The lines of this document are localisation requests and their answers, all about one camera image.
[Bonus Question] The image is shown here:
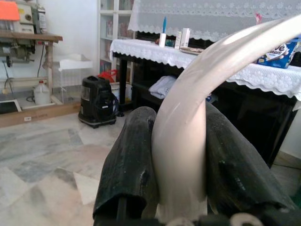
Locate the black upright piano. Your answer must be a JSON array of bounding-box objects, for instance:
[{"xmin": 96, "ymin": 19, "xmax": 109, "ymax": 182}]
[{"xmin": 112, "ymin": 30, "xmax": 298, "ymax": 168}]

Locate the white wire rack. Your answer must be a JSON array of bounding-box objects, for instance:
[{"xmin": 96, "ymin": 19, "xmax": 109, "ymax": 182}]
[{"xmin": 52, "ymin": 53, "xmax": 94, "ymax": 105}]

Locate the black canister vacuum cleaner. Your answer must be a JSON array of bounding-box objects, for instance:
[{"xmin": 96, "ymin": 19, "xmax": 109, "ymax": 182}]
[{"xmin": 78, "ymin": 75, "xmax": 119, "ymax": 129}]

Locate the wooden sewing workbench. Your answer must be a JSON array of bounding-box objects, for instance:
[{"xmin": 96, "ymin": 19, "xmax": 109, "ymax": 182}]
[{"xmin": 0, "ymin": 30, "xmax": 63, "ymax": 105}]

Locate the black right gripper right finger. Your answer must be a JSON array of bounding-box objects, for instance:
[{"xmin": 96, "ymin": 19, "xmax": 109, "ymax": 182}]
[{"xmin": 205, "ymin": 102, "xmax": 295, "ymax": 215}]

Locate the white lace keyboard cover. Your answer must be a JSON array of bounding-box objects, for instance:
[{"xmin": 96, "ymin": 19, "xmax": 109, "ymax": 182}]
[{"xmin": 110, "ymin": 38, "xmax": 301, "ymax": 101}]

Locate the white bookshelf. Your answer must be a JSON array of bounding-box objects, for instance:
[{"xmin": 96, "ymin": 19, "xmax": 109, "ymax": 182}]
[{"xmin": 97, "ymin": 0, "xmax": 138, "ymax": 83}]

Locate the red plastic bag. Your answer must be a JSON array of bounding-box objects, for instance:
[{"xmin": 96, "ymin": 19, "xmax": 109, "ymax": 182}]
[{"xmin": 98, "ymin": 69, "xmax": 118, "ymax": 83}]

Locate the white lace piano top cover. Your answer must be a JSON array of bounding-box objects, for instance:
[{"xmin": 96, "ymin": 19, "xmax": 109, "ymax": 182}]
[{"xmin": 127, "ymin": 0, "xmax": 301, "ymax": 42}]

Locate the flat book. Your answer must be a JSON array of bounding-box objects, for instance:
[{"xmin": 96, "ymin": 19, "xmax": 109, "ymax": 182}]
[{"xmin": 179, "ymin": 46, "xmax": 206, "ymax": 53}]

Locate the tall white carton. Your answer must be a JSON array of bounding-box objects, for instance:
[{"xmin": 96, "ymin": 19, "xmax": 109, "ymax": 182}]
[{"xmin": 180, "ymin": 27, "xmax": 191, "ymax": 48}]

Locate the cream overlock sewing machine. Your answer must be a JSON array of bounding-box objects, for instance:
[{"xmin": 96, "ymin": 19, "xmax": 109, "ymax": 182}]
[{"xmin": 18, "ymin": 4, "xmax": 47, "ymax": 34}]

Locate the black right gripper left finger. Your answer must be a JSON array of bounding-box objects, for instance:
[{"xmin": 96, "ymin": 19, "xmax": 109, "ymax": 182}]
[{"xmin": 93, "ymin": 106, "xmax": 162, "ymax": 221}]

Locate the blue tissue pack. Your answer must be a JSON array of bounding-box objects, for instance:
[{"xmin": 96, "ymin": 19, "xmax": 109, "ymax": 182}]
[{"xmin": 256, "ymin": 37, "xmax": 301, "ymax": 70}]

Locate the long cardboard box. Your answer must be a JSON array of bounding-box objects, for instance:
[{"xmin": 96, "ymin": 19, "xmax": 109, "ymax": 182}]
[{"xmin": 0, "ymin": 102, "xmax": 82, "ymax": 129}]

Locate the beige long-handled dustpan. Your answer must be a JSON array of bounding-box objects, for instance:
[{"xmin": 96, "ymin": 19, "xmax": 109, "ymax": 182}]
[{"xmin": 151, "ymin": 14, "xmax": 301, "ymax": 220}]

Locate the white plastic jug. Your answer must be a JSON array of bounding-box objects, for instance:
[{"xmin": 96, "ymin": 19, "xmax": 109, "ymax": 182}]
[{"xmin": 33, "ymin": 81, "xmax": 51, "ymax": 105}]

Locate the orange plastic cover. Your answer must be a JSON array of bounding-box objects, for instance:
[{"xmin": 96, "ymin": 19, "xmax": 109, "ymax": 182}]
[{"xmin": 0, "ymin": 4, "xmax": 20, "ymax": 21}]

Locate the folded white cloth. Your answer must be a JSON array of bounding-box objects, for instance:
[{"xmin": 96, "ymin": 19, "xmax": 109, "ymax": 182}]
[{"xmin": 148, "ymin": 75, "xmax": 177, "ymax": 100}]

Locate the blue-handled lint roller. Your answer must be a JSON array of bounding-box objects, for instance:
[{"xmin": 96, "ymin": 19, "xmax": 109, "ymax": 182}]
[{"xmin": 158, "ymin": 16, "xmax": 168, "ymax": 48}]

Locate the small white carton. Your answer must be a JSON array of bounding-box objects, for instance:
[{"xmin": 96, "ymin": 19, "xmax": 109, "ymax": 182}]
[{"xmin": 174, "ymin": 31, "xmax": 183, "ymax": 50}]

